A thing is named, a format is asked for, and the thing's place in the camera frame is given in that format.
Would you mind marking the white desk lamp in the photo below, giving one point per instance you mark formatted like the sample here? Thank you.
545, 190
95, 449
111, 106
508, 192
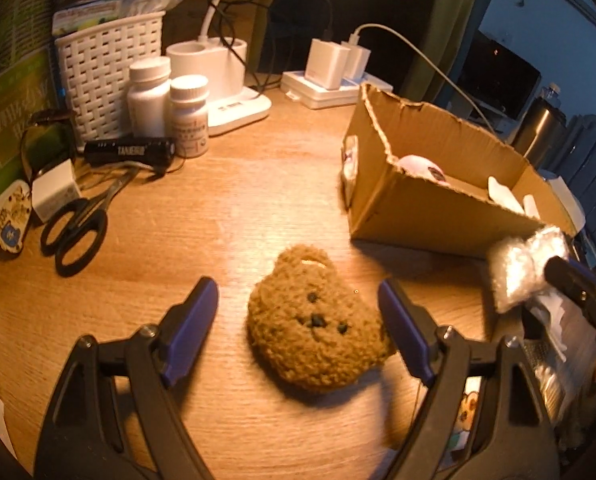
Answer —
198, 60

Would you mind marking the black scissors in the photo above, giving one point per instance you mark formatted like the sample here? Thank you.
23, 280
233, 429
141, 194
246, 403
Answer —
78, 220

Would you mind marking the cartoon printed card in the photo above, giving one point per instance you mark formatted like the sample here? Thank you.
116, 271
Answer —
467, 410

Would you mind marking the white round printed plush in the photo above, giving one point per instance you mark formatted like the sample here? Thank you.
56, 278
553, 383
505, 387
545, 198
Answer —
422, 167

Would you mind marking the black eyeglasses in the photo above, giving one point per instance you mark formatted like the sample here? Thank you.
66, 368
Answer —
48, 117

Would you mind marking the white power strip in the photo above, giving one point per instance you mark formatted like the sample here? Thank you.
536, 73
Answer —
323, 95

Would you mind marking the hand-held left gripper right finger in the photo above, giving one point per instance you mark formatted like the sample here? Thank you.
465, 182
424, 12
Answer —
402, 330

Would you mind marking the green printed box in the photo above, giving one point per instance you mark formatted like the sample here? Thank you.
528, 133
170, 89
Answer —
13, 110

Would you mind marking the small white charger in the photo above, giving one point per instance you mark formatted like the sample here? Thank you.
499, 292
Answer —
357, 62

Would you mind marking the brown teddy bear plush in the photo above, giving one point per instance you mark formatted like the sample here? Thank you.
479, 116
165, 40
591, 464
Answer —
318, 340

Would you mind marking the white flat pad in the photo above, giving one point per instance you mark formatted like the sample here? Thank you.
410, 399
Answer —
505, 195

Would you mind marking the large white pill bottle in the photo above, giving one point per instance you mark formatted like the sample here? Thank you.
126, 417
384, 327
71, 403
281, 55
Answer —
148, 105

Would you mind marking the round printed card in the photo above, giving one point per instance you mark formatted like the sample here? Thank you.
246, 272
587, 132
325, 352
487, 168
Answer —
10, 220

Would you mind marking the grey padded headboard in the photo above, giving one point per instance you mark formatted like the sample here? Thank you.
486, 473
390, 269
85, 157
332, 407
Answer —
592, 170

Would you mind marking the steel tumbler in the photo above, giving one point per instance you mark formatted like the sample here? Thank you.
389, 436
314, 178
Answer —
542, 130

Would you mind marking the yellow curtain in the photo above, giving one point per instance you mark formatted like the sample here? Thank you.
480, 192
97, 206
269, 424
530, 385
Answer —
442, 20

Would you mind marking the white woven basket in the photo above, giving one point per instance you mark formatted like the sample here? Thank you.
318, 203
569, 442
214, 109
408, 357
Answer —
98, 75

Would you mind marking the silver fluffy bow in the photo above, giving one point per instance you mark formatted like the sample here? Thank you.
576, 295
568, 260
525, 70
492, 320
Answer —
515, 270

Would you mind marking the large white charger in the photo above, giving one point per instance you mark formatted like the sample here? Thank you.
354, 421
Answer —
325, 62

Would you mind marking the black computer monitor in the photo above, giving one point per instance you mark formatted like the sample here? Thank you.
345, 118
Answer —
502, 80

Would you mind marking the cardboard box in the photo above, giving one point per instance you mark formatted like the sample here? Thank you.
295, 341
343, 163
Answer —
427, 215

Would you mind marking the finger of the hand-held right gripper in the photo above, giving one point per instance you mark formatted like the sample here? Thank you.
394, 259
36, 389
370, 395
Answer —
565, 275

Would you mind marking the black flashlight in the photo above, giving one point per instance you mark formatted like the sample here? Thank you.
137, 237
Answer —
128, 151

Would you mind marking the white charger cube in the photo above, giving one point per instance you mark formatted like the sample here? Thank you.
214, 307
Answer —
53, 190

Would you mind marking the clear plastic bag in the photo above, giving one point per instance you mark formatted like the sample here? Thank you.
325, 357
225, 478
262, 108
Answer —
562, 360

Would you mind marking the small labelled pill bottle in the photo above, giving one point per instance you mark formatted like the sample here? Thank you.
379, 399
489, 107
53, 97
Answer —
188, 130

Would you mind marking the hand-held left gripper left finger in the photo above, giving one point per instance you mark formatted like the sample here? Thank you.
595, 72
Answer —
188, 330

